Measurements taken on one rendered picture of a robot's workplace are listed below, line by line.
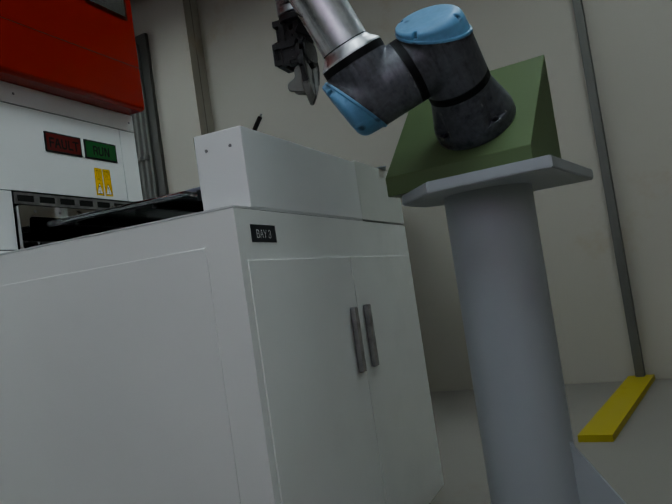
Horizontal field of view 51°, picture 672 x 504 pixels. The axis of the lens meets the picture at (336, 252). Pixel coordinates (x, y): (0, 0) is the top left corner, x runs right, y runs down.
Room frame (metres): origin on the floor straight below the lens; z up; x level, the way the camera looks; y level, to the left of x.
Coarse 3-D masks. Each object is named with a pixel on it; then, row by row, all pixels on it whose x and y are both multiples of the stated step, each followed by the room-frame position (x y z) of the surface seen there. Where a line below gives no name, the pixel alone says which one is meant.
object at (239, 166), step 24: (216, 144) 1.19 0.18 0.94; (240, 144) 1.17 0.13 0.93; (264, 144) 1.25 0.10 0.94; (288, 144) 1.34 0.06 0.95; (216, 168) 1.19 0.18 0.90; (240, 168) 1.18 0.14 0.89; (264, 168) 1.23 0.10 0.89; (288, 168) 1.33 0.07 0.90; (312, 168) 1.44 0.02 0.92; (336, 168) 1.56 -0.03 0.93; (216, 192) 1.19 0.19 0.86; (240, 192) 1.18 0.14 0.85; (264, 192) 1.22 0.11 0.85; (288, 192) 1.31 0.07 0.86; (312, 192) 1.42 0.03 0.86; (336, 192) 1.54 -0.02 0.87; (336, 216) 1.53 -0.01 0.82; (360, 216) 1.67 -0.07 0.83
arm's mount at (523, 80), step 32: (512, 64) 1.37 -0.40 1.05; (544, 64) 1.33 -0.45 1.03; (512, 96) 1.29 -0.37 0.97; (544, 96) 1.29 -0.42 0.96; (416, 128) 1.38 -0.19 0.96; (512, 128) 1.22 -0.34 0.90; (544, 128) 1.26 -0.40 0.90; (416, 160) 1.30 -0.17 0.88; (448, 160) 1.25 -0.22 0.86; (480, 160) 1.22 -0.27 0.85; (512, 160) 1.19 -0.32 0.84
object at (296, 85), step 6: (294, 72) 1.60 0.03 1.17; (300, 72) 1.59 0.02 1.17; (294, 78) 1.60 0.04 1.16; (300, 78) 1.59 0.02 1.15; (288, 84) 1.60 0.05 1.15; (294, 84) 1.60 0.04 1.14; (300, 84) 1.59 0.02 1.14; (306, 84) 1.58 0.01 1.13; (312, 84) 1.59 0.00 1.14; (294, 90) 1.60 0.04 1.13; (300, 90) 1.59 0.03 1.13; (306, 90) 1.59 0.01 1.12; (312, 90) 1.59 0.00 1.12; (312, 96) 1.59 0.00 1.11; (312, 102) 1.60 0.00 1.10
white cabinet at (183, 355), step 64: (0, 256) 1.30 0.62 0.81; (64, 256) 1.25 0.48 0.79; (128, 256) 1.20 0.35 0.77; (192, 256) 1.14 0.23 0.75; (256, 256) 1.17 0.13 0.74; (320, 256) 1.41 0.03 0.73; (384, 256) 1.79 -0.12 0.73; (0, 320) 1.31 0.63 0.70; (64, 320) 1.25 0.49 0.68; (128, 320) 1.20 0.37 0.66; (192, 320) 1.15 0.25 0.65; (256, 320) 1.13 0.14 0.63; (320, 320) 1.36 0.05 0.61; (384, 320) 1.72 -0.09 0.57; (0, 384) 1.31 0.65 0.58; (64, 384) 1.26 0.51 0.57; (128, 384) 1.20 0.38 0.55; (192, 384) 1.16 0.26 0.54; (256, 384) 1.12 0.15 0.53; (320, 384) 1.32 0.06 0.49; (384, 384) 1.65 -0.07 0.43; (0, 448) 1.32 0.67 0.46; (64, 448) 1.26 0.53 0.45; (128, 448) 1.21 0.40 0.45; (192, 448) 1.16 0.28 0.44; (256, 448) 1.12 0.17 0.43; (320, 448) 1.29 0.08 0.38; (384, 448) 1.59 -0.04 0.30
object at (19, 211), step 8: (16, 208) 1.50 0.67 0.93; (24, 208) 1.51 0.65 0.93; (32, 208) 1.53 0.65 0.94; (40, 208) 1.55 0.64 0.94; (48, 208) 1.58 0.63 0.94; (56, 208) 1.60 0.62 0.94; (64, 208) 1.62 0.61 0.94; (16, 216) 1.50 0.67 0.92; (24, 216) 1.51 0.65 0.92; (32, 216) 1.53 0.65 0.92; (40, 216) 1.55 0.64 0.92; (48, 216) 1.57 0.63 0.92; (56, 216) 1.60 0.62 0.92; (64, 216) 1.62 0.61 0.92; (16, 224) 1.50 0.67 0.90; (24, 224) 1.51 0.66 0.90; (16, 232) 1.50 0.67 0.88; (24, 232) 1.50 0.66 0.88; (24, 240) 1.50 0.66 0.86; (32, 240) 1.52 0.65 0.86; (40, 240) 1.54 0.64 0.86; (48, 240) 1.56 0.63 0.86; (56, 240) 1.59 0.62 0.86
